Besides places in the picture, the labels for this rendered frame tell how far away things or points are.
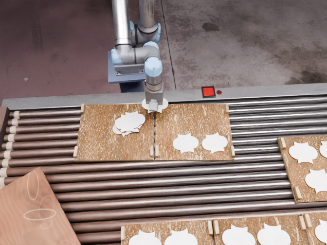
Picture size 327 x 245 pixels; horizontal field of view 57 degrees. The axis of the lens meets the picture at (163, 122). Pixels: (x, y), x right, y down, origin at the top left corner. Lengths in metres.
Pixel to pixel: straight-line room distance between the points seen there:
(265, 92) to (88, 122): 1.05
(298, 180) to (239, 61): 1.91
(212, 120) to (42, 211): 0.96
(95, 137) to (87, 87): 1.47
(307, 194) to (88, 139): 1.13
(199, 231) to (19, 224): 0.78
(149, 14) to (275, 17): 2.45
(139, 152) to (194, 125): 0.34
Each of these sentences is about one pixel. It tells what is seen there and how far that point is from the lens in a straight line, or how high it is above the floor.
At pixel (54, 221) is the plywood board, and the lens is 1.42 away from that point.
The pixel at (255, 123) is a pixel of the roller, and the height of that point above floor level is 0.92.
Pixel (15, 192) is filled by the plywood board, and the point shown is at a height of 1.04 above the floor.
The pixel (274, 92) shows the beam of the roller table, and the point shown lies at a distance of 1.91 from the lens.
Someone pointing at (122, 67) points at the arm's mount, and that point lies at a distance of 1.89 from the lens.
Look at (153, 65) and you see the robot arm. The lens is 1.29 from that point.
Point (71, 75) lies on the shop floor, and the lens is 3.21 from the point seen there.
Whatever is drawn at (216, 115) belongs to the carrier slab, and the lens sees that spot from 1.70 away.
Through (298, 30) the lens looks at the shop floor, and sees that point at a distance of 3.84.
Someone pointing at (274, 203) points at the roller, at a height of 0.92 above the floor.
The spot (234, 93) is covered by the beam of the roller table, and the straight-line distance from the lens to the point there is 1.83.
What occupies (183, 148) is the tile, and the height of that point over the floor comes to 0.94.
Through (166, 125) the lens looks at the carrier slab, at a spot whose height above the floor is 0.94.
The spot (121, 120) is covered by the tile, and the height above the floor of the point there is 0.97.
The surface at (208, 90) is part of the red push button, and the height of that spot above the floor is 0.93.
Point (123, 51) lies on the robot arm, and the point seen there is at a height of 1.37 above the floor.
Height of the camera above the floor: 2.34
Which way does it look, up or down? 59 degrees down
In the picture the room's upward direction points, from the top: straight up
